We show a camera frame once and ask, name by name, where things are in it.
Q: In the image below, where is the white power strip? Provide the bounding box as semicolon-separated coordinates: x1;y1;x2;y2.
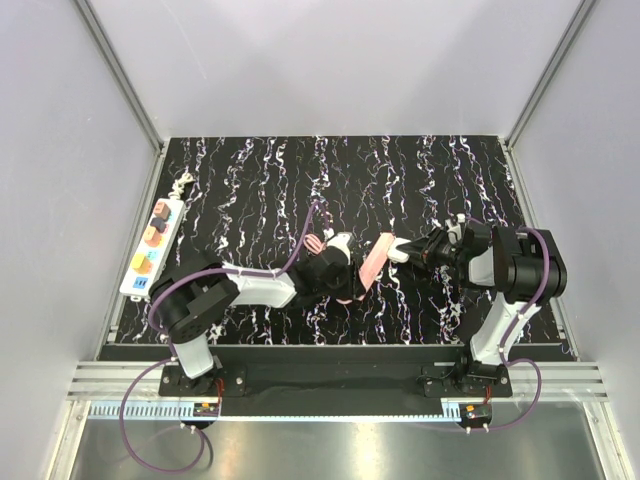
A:
119;198;185;302

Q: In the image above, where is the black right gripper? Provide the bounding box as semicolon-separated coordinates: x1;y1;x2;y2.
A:
397;227;467;272

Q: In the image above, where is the white square plug adapter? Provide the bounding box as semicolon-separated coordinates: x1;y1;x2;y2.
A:
387;238;410;263

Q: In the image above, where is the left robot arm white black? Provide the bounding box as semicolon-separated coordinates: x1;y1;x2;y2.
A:
148;246;379;396

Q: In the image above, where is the aluminium frame post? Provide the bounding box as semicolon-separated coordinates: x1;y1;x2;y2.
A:
74;0;169;156
504;0;599;150

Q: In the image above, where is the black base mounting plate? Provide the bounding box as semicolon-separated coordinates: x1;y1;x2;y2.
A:
159;345;513;417

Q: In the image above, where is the right aluminium frame post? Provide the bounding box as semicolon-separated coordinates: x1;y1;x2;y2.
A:
504;0;599;150

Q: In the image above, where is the pink plug on strip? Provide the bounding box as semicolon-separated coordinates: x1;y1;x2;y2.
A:
153;201;170;218

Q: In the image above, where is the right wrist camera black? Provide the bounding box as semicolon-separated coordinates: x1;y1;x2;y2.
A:
445;213;467;245

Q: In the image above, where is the pink power strip cable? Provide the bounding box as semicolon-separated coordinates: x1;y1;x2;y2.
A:
303;233;357;307

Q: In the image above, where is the left aluminium frame post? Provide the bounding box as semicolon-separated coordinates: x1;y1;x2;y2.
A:
74;0;169;156

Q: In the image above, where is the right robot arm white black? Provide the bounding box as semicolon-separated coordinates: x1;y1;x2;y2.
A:
387;215;568;397

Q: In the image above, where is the white coiled power strip cable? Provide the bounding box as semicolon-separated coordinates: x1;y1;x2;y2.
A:
170;171;197;199

